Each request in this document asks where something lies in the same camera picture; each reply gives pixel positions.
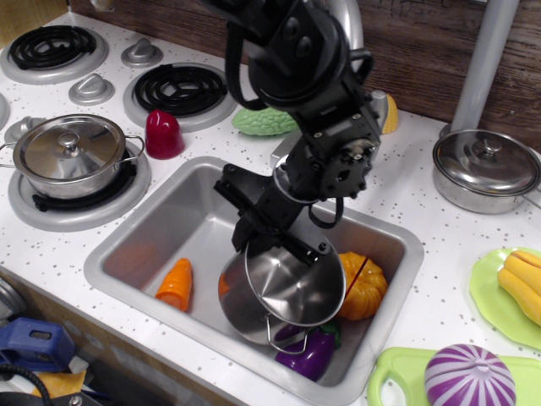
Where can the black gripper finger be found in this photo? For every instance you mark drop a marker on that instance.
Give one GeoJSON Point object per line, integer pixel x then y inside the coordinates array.
{"type": "Point", "coordinates": [244, 231]}
{"type": "Point", "coordinates": [267, 242]}

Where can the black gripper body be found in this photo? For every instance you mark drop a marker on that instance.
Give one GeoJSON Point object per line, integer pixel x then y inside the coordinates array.
{"type": "Point", "coordinates": [275, 212]}

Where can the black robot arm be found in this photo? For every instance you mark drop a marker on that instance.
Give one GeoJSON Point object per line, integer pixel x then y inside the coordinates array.
{"type": "Point", "coordinates": [305, 58]}

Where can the grey metal sink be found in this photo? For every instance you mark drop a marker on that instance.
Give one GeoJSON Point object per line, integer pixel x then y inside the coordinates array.
{"type": "Point", "coordinates": [186, 218]}

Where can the lidded steel pot on burner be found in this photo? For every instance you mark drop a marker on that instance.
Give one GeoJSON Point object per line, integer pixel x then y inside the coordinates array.
{"type": "Point", "coordinates": [71, 156]}

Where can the orange toy carrot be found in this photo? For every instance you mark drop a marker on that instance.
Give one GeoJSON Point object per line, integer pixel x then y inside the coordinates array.
{"type": "Point", "coordinates": [176, 287]}

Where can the green toy bitter gourd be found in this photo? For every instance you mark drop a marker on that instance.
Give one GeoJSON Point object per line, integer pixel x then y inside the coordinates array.
{"type": "Point", "coordinates": [265, 122]}

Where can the orange toy pumpkin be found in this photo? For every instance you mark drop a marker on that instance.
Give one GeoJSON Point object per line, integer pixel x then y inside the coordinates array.
{"type": "Point", "coordinates": [366, 287]}

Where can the red toy pepper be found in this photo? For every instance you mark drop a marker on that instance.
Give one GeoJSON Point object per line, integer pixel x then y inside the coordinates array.
{"type": "Point", "coordinates": [163, 136]}

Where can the front stove burner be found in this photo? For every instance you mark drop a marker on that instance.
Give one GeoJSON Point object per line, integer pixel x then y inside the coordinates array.
{"type": "Point", "coordinates": [80, 214]}

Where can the stove burner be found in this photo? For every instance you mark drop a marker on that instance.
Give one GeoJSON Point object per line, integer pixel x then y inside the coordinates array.
{"type": "Point", "coordinates": [80, 214]}
{"type": "Point", "coordinates": [53, 54]}
{"type": "Point", "coordinates": [196, 95]}

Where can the purple toy eggplant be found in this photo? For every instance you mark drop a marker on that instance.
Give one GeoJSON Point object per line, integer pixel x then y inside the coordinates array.
{"type": "Point", "coordinates": [312, 358]}

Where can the back right stove burner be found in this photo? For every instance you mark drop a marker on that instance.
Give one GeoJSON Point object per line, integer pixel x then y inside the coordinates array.
{"type": "Point", "coordinates": [196, 95]}

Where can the yellow toy corn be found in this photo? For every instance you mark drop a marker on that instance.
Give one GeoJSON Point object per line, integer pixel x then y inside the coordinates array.
{"type": "Point", "coordinates": [391, 121]}

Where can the green cutting board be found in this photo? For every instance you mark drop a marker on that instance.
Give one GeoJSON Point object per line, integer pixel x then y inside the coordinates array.
{"type": "Point", "coordinates": [406, 366]}

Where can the grey stove knob upper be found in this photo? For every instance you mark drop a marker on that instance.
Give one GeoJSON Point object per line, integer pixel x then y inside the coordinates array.
{"type": "Point", "coordinates": [142, 54]}

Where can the grey stove knob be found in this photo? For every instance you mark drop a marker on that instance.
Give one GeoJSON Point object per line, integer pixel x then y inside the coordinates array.
{"type": "Point", "coordinates": [142, 54]}
{"type": "Point", "coordinates": [90, 91]}
{"type": "Point", "coordinates": [20, 128]}

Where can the grey stove knob lower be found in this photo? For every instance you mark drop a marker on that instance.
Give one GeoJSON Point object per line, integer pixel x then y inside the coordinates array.
{"type": "Point", "coordinates": [90, 91]}

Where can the lidded steel pan right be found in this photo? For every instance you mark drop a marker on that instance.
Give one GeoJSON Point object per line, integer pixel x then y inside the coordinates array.
{"type": "Point", "coordinates": [485, 172]}

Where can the blue device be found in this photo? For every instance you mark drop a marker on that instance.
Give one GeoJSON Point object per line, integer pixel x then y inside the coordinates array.
{"type": "Point", "coordinates": [36, 345]}

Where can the purple striped toy onion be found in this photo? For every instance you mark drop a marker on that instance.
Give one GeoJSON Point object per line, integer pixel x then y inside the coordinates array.
{"type": "Point", "coordinates": [466, 374]}

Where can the yellow cloth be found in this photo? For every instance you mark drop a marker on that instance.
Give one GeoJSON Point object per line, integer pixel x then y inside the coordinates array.
{"type": "Point", "coordinates": [62, 383]}

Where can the green plate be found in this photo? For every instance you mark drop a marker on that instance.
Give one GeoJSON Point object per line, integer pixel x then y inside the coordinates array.
{"type": "Point", "coordinates": [496, 306]}

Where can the grey stove knob left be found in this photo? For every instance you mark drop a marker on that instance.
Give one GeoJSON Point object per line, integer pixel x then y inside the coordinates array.
{"type": "Point", "coordinates": [20, 128]}

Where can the back left stove burner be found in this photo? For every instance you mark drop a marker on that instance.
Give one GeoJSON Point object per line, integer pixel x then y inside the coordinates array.
{"type": "Point", "coordinates": [53, 54]}

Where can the yellow toy squash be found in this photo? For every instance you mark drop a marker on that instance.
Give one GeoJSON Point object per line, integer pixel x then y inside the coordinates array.
{"type": "Point", "coordinates": [520, 278]}

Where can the grey vertical pole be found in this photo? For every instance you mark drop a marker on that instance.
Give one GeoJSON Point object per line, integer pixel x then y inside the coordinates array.
{"type": "Point", "coordinates": [488, 50]}

